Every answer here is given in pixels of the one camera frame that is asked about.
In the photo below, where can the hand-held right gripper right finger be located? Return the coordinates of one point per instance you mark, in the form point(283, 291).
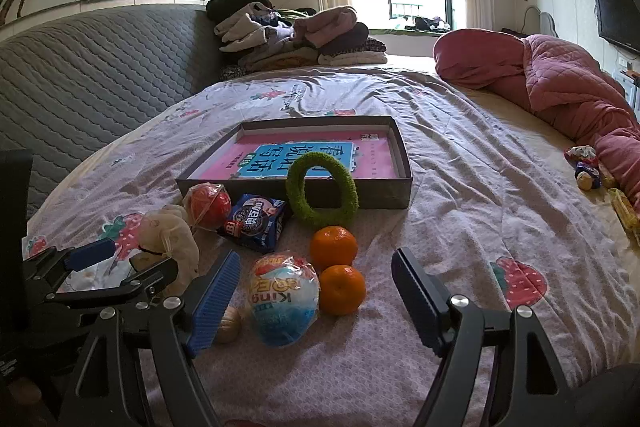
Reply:
point(420, 297)

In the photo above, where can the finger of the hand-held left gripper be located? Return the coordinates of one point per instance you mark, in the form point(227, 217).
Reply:
point(150, 277)
point(92, 253)

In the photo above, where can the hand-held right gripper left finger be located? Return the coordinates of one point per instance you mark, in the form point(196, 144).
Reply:
point(215, 302)

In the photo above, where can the walnut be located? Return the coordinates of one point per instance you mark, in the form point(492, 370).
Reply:
point(230, 324)

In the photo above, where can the beige mesh bag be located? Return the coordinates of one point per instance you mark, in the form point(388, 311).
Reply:
point(170, 232)

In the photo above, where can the white blue egg toy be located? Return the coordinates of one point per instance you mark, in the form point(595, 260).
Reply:
point(285, 302)

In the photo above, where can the orange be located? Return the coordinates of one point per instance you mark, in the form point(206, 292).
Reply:
point(342, 289)
point(334, 249)

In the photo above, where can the blue cookie packet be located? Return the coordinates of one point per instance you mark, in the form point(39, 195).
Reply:
point(250, 222)

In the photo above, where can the red egg toy clear wrapper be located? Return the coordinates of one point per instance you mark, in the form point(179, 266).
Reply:
point(210, 207)

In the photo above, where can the grey cardboard box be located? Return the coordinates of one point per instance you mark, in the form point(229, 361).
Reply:
point(390, 194)

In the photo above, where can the pink book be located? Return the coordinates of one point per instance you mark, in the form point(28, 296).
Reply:
point(370, 157)

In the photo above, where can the grey quilted headboard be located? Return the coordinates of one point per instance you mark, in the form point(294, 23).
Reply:
point(100, 67)

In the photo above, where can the small toy figure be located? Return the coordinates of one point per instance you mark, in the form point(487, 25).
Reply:
point(585, 177)

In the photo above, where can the yellow packet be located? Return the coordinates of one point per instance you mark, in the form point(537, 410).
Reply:
point(625, 212)

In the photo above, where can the pink quilt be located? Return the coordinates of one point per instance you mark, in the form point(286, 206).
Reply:
point(550, 77)

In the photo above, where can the dark cloth bundle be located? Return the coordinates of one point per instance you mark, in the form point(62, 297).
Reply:
point(427, 24)

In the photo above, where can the pile of folded clothes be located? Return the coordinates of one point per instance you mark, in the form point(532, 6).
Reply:
point(300, 37)

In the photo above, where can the white drawer cabinet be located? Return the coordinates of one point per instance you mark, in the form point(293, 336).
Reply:
point(630, 82)

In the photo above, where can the black television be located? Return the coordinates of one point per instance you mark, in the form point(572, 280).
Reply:
point(617, 17)

